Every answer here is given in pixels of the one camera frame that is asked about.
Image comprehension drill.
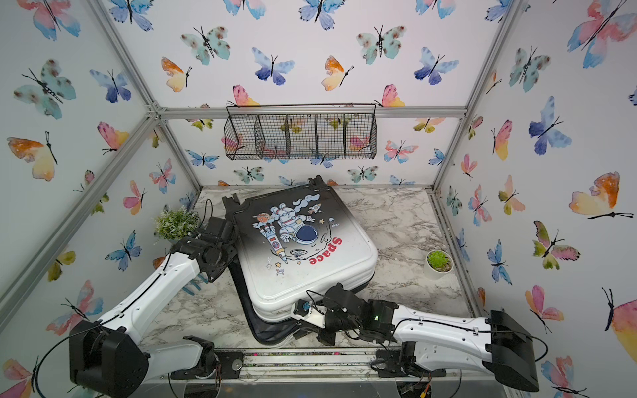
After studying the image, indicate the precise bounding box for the space print kids suitcase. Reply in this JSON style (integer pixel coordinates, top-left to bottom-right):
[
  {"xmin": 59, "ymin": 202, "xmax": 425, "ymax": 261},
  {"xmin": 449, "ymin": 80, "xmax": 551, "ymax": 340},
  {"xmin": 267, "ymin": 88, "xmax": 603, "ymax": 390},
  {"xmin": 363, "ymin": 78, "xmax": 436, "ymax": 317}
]
[{"xmin": 222, "ymin": 176, "xmax": 378, "ymax": 346}]

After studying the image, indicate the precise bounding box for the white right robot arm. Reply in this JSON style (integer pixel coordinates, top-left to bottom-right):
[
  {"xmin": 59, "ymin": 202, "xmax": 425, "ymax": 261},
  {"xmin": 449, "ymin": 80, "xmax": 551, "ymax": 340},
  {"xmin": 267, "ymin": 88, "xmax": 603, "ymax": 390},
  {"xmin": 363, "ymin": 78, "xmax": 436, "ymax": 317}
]
[{"xmin": 300, "ymin": 284, "xmax": 539, "ymax": 393}]

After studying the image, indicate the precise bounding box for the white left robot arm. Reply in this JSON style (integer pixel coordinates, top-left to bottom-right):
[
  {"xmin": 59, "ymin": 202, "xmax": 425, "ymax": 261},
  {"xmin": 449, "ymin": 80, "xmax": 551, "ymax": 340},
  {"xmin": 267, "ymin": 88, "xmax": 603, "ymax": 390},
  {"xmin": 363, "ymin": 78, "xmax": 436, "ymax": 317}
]
[{"xmin": 69, "ymin": 235, "xmax": 237, "ymax": 397}]

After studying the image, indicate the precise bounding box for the green artificial plant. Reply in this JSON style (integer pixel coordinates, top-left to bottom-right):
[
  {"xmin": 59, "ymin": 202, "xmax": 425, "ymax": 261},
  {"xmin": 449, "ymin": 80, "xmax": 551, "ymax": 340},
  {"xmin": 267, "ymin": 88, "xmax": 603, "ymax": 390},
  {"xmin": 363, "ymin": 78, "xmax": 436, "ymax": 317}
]
[{"xmin": 154, "ymin": 207, "xmax": 200, "ymax": 241}]

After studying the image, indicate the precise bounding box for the small white pot green plant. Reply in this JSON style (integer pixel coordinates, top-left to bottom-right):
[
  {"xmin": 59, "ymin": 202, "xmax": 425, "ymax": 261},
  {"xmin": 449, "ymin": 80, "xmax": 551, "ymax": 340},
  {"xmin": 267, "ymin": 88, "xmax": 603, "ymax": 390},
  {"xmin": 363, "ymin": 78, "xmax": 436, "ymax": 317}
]
[{"xmin": 424, "ymin": 250, "xmax": 455, "ymax": 280}]

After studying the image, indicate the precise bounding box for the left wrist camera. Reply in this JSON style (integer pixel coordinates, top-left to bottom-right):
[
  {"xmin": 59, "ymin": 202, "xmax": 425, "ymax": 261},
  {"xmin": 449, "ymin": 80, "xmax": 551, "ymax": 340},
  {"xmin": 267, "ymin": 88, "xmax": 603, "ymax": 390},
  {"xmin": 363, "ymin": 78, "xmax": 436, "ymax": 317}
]
[{"xmin": 204, "ymin": 217, "xmax": 236, "ymax": 244}]

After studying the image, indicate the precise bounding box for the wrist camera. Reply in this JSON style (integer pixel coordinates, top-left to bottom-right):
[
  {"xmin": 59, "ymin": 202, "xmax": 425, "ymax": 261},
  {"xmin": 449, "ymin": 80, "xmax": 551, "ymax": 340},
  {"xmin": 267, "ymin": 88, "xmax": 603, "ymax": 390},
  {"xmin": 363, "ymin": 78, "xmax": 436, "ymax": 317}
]
[
  {"xmin": 204, "ymin": 217, "xmax": 236, "ymax": 244},
  {"xmin": 291, "ymin": 299, "xmax": 328, "ymax": 328}
]

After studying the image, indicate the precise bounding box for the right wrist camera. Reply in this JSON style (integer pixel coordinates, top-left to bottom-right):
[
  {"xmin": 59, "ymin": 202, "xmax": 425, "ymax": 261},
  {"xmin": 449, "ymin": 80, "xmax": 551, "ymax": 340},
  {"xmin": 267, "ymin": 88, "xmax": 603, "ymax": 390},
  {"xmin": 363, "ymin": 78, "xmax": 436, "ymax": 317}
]
[{"xmin": 291, "ymin": 299, "xmax": 328, "ymax": 328}]

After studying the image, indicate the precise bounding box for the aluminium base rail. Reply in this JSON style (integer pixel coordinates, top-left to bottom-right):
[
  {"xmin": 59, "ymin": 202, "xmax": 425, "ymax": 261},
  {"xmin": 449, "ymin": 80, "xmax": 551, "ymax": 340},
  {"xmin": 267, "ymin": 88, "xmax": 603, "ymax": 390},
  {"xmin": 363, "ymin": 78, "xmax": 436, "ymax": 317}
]
[{"xmin": 217, "ymin": 346, "xmax": 494, "ymax": 386}]

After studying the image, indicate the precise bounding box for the black wire wall basket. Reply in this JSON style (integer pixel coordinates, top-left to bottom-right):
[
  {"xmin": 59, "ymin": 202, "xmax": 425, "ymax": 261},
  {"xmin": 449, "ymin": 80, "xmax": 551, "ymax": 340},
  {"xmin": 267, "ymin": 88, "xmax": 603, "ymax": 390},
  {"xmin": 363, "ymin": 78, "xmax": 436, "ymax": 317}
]
[{"xmin": 222, "ymin": 103, "xmax": 378, "ymax": 161}]

